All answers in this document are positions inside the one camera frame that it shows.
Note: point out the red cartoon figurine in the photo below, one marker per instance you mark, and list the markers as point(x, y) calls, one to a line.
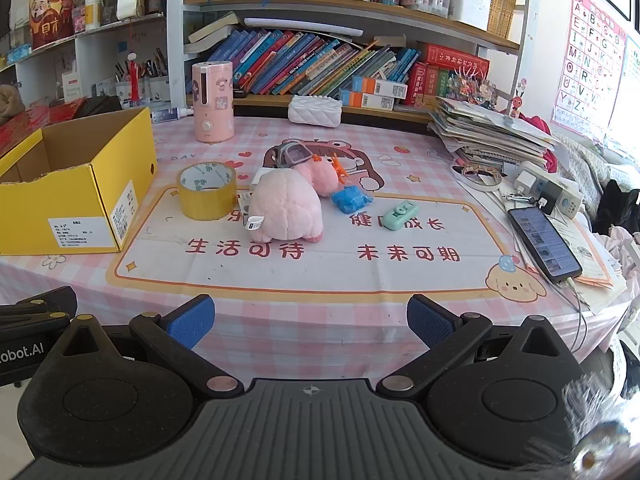
point(517, 106)

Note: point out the pink carton box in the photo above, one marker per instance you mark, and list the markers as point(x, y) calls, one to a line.
point(214, 105)

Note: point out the blue plastic packet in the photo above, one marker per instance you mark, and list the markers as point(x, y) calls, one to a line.
point(350, 200)

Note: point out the yellow tape roll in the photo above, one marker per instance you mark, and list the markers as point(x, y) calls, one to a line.
point(207, 206)

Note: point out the alphabet wall poster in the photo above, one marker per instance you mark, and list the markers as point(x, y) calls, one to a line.
point(590, 60)

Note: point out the set of yellow books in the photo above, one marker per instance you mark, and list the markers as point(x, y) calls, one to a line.
point(502, 0)

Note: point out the white charger cube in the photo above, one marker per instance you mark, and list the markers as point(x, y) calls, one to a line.
point(260, 177)

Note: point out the white plug adapter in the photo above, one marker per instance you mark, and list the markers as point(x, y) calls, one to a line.
point(526, 181)

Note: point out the white box red stripe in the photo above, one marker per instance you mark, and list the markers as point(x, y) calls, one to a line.
point(72, 85)

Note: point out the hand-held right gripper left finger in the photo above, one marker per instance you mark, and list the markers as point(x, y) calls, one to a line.
point(192, 321)

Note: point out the pink checkered printed tablecloth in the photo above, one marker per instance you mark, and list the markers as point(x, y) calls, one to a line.
point(300, 280)

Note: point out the red paper sheets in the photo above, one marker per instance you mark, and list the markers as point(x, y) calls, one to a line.
point(30, 125)

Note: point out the white shelf unit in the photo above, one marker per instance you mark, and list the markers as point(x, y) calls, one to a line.
point(82, 57)

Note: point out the loose paper sheets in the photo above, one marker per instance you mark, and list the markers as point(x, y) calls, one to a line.
point(600, 265)

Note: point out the row of blue leaning books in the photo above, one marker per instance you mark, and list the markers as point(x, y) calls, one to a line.
point(300, 65)

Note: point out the grey blanket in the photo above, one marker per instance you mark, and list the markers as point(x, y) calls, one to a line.
point(582, 160)

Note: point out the flat stacked books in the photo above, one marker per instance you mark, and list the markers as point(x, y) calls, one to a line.
point(212, 35)

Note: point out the brown cloth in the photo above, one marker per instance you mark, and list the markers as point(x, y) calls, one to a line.
point(7, 102)

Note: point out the group of pen holders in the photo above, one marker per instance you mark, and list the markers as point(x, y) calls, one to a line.
point(150, 85)

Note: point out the mint green toy camera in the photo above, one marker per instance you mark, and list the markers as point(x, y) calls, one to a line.
point(400, 216)

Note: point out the white jar yellow label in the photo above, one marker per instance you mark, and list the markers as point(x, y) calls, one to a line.
point(93, 12)

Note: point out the red tassel charm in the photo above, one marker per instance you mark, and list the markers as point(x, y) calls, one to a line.
point(133, 72)

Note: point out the red thick dictionaries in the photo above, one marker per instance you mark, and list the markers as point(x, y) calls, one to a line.
point(450, 67)

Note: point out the stack of papers and booklets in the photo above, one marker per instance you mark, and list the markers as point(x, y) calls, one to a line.
point(490, 132)

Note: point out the orange and white carton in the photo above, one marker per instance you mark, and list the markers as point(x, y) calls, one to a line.
point(367, 101)
point(380, 86)

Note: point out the black electric keyboard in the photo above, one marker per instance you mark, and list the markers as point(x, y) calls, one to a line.
point(100, 105)

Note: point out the small pink duck plush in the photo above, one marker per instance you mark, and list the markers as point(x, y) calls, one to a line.
point(320, 175)

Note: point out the wooden bookshelf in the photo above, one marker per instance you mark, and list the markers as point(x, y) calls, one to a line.
point(175, 35)

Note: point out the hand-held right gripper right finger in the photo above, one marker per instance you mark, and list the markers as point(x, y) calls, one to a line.
point(431, 322)

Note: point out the large pink plush toy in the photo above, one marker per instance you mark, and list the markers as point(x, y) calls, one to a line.
point(285, 205)

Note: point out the patterned washi tape roll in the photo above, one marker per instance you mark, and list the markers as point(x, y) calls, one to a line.
point(482, 172)

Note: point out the black smartphone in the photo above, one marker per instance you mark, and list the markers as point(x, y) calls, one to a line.
point(545, 242)

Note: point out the white power strip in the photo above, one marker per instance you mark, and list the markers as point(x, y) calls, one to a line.
point(565, 200)

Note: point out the red fortune god decoration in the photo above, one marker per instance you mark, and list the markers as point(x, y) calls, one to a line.
point(50, 17)

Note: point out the dark cloth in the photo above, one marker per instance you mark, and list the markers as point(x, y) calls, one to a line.
point(617, 210)

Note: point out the yellow cardboard box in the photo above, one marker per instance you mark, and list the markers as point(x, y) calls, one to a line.
point(60, 200)

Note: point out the white quilted tissue box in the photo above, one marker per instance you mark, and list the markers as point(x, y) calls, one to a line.
point(315, 111)

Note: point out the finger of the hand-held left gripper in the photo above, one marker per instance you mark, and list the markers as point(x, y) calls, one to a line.
point(45, 305)

